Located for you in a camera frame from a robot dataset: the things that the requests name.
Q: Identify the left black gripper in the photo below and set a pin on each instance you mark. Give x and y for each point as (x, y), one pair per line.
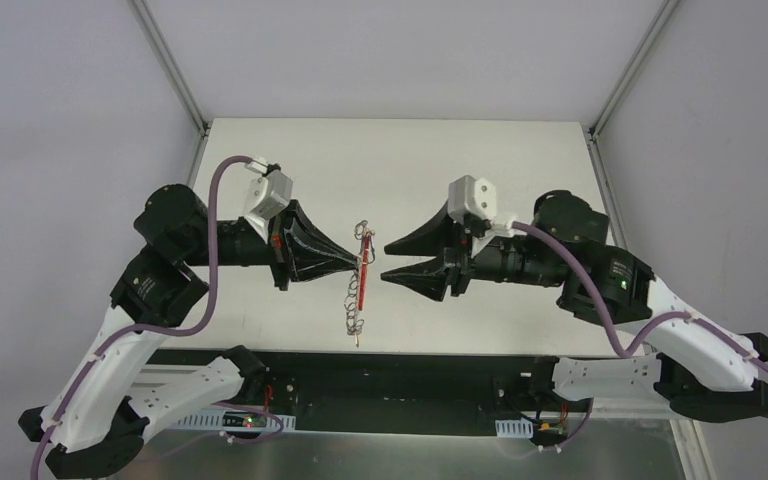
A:
(279, 254)

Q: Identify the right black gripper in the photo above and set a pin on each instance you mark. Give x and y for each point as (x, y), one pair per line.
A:
(459, 263)

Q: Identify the red keyring holder with rings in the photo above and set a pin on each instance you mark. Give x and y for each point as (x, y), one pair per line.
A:
(354, 299)

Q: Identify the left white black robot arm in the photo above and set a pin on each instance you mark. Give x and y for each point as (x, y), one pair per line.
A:
(97, 425)

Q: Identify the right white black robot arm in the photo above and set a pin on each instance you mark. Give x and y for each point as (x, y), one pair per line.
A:
(677, 356)

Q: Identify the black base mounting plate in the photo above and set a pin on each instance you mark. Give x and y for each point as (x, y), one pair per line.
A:
(422, 394)

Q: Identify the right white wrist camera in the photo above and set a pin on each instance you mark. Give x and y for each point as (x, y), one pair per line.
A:
(473, 204)

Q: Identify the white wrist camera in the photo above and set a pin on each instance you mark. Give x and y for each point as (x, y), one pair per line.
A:
(269, 194)
(473, 204)

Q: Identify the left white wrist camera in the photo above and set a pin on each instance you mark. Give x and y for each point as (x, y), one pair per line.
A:
(269, 194)

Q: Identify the right white cable duct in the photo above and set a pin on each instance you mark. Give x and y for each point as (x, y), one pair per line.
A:
(517, 429)

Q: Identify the white cable duct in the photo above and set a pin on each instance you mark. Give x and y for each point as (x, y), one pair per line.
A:
(234, 421)
(517, 429)

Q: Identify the left white cable duct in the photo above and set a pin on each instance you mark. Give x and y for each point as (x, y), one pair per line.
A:
(234, 421)

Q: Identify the left metal frame post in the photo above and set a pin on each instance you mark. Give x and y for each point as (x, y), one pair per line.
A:
(168, 64)

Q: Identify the metal frame post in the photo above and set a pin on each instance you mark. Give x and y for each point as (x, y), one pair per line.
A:
(168, 64)
(634, 66)

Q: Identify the right metal frame post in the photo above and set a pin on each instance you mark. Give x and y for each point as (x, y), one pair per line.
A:
(634, 66)

